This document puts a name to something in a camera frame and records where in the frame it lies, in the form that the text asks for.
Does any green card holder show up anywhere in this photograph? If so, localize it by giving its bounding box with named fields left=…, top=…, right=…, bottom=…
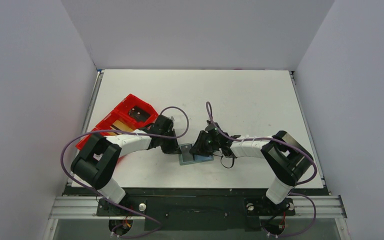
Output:
left=178, top=143, right=214, bottom=166

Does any black VIP card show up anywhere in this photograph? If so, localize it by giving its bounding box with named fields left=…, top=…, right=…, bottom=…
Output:
left=179, top=144, right=194, bottom=165

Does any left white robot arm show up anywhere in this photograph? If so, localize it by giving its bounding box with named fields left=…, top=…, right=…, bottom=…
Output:
left=70, top=115, right=181, bottom=215

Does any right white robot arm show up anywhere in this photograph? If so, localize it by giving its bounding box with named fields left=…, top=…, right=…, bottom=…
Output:
left=189, top=123, right=315, bottom=214

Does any black card in bin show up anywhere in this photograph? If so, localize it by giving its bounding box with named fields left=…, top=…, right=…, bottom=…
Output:
left=128, top=106, right=151, bottom=123

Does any gold card in bin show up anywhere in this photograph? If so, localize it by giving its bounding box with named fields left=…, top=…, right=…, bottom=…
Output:
left=110, top=120, right=133, bottom=132

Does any red plastic bin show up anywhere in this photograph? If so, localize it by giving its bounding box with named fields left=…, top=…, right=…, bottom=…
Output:
left=92, top=94, right=159, bottom=141

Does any right black loop cable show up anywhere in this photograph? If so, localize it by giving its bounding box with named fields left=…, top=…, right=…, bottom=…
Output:
left=220, top=153, right=236, bottom=169

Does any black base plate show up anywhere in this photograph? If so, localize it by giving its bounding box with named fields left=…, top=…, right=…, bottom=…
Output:
left=62, top=187, right=329, bottom=231

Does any aluminium rail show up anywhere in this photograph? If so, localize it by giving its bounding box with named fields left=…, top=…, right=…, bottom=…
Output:
left=49, top=195, right=348, bottom=220

